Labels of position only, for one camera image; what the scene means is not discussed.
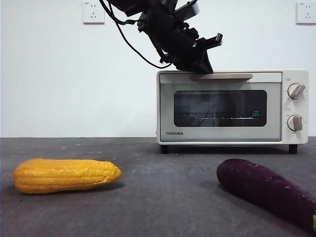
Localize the glass oven door with handle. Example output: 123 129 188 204
159 72 282 143

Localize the purple eggplant with green stem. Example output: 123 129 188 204
216 158 316 234

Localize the beige oven knob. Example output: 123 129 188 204
286 114 304 132
287 83 306 100

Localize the white toaster oven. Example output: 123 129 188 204
156 69 310 155

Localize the yellow corn cob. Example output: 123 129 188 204
12 158 123 195

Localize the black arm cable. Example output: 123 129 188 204
98 0 173 69

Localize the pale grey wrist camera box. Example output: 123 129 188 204
159 0 200 21

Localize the metal wire oven rack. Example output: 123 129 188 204
182 116 255 121

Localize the white wall socket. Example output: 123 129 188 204
296 1 316 25
82 1 106 25

